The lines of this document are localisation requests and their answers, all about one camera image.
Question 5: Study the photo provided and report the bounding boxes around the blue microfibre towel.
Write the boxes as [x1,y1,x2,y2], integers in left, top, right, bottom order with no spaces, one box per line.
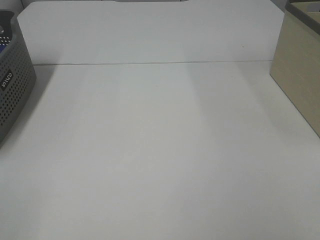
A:
[0,42,7,53]

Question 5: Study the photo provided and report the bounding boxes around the grey perforated plastic basket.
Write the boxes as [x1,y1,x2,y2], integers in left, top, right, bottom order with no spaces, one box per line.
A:
[0,9,37,142]

